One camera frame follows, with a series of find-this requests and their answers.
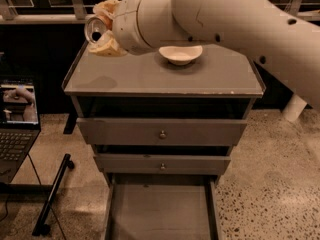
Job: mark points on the black table stand leg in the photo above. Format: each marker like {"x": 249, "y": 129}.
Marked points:
{"x": 41, "y": 227}

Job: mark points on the black laptop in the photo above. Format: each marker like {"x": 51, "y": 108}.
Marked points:
{"x": 19, "y": 124}

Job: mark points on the grey middle drawer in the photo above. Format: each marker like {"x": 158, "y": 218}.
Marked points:
{"x": 162, "y": 164}

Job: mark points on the white paper bowl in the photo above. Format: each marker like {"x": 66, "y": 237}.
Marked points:
{"x": 181, "y": 56}

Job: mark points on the grey drawer cabinet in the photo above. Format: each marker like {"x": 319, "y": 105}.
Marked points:
{"x": 220, "y": 84}

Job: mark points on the grey open bottom drawer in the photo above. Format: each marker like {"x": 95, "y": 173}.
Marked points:
{"x": 162, "y": 207}

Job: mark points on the orange soda can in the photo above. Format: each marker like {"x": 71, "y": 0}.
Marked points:
{"x": 96, "y": 29}

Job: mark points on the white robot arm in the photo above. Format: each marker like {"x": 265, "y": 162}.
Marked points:
{"x": 284, "y": 45}

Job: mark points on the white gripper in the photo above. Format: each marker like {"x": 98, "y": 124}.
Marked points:
{"x": 126, "y": 25}

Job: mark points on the grey top drawer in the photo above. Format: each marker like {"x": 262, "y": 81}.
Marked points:
{"x": 161, "y": 132}

